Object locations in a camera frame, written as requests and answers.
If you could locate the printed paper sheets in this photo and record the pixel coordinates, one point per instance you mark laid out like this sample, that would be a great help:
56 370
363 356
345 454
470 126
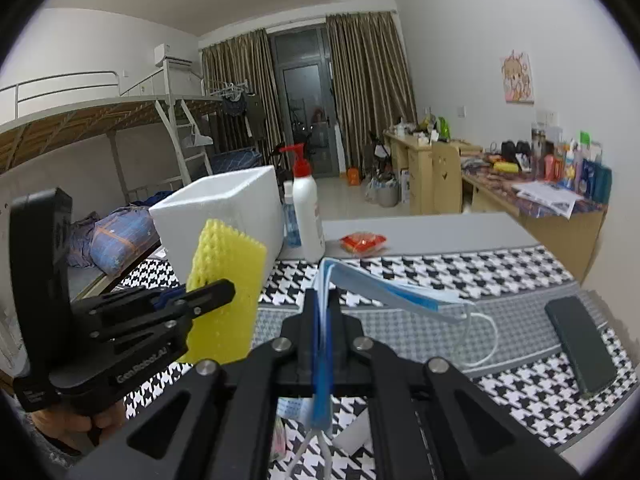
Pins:
545 197

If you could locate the dark folded stroller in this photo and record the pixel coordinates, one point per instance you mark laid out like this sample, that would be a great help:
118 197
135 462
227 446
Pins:
377 152

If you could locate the black headphones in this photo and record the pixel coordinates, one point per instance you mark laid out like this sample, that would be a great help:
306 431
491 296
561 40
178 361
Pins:
515 149

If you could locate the black smartphone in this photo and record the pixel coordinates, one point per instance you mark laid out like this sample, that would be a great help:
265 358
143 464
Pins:
582 345

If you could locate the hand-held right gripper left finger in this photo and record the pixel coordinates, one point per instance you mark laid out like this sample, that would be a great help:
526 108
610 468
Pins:
300 330

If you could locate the white remote control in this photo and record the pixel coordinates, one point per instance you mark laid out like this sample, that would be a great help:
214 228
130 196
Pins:
157 253

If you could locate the hanging dark clothes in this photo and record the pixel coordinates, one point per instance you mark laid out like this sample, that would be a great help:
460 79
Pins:
240 110

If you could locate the group of toiletry bottles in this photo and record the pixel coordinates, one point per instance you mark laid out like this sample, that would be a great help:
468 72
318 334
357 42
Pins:
575 170

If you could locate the cartoon wall poster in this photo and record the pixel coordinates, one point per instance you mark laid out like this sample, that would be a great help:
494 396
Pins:
517 77

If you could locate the blue plaid quilt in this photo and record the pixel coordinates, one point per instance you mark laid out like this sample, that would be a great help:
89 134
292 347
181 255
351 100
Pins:
120 240

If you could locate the white clothes hanger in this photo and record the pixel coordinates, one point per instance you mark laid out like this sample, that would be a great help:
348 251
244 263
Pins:
197 138

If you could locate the white pump bottle red nozzle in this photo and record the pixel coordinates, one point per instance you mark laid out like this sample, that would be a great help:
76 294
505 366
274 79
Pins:
306 220

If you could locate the green bag on desk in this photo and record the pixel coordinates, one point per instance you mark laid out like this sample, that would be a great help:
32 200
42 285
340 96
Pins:
442 129

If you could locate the red snack packet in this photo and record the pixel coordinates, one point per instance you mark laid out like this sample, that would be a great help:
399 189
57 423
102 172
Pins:
362 242

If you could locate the blue clothes on bed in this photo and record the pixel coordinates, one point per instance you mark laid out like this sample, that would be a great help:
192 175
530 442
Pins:
152 199

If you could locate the white air conditioner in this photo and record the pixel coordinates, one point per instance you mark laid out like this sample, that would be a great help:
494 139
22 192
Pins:
172 55

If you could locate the brown curtain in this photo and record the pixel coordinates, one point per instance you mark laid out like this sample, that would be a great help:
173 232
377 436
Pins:
235 70
370 90

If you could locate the yellow object on desk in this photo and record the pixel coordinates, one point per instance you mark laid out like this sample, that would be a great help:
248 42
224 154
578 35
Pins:
506 165

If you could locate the yellow sponge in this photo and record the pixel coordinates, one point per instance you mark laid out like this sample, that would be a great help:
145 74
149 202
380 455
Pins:
225 260

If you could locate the wooden chair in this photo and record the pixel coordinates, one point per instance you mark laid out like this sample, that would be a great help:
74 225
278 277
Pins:
446 180

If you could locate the white metal bunk bed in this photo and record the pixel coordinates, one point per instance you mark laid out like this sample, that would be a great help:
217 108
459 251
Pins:
75 120

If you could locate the white foam box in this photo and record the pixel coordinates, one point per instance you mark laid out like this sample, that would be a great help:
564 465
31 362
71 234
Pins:
240 200

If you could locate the white bunk bed ladder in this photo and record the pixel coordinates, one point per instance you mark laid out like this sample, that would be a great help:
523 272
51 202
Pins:
175 140

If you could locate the person's left hand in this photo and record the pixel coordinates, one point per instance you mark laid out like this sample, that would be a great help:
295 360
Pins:
107 417

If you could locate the purple grey blanket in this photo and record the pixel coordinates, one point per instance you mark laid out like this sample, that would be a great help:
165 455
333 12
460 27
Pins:
82 240

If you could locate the white face mask pack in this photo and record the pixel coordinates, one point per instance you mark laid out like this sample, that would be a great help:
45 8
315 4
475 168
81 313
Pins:
355 437

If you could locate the houndstooth table cloth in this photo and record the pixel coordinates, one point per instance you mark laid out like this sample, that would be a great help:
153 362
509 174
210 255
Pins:
500 270

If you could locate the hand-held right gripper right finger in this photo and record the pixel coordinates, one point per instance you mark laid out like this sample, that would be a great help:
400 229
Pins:
350 330

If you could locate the small clear spray bottle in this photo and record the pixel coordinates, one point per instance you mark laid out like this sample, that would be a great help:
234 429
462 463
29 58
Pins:
291 225

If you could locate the orange floor object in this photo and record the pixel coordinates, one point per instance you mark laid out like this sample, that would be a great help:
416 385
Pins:
353 176

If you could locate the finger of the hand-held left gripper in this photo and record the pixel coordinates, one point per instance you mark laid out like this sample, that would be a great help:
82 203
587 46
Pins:
150 330
200 295

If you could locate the wooden desk with patterned top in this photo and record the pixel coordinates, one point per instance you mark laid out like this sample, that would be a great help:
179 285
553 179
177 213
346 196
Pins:
550 240

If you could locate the glass balcony door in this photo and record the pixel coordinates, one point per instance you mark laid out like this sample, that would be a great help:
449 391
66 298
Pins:
305 90

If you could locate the blue face mask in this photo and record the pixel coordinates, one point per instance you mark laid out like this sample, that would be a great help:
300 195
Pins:
390 292

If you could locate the white wall switch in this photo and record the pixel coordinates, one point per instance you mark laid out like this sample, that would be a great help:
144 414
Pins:
552 118

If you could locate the grey bucket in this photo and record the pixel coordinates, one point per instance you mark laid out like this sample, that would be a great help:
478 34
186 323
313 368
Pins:
385 192

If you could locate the wooden desk with drawers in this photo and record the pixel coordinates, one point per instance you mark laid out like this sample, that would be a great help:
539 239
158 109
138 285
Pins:
415 170

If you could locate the bunk bed with blue mattress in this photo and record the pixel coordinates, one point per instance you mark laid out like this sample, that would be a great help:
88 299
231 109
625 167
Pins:
235 160

